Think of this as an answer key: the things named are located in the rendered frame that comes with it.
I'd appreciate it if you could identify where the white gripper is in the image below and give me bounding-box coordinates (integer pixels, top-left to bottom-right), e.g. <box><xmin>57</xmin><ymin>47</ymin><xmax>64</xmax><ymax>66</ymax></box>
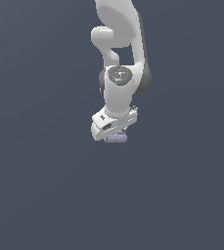
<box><xmin>90</xmin><ymin>105</ymin><xmax>139</xmax><ymax>142</ymax></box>

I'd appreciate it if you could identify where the small lavender block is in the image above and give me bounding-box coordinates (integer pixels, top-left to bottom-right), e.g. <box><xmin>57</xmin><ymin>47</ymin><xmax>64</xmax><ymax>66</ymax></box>
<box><xmin>104</xmin><ymin>131</ymin><xmax>128</xmax><ymax>144</ymax></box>

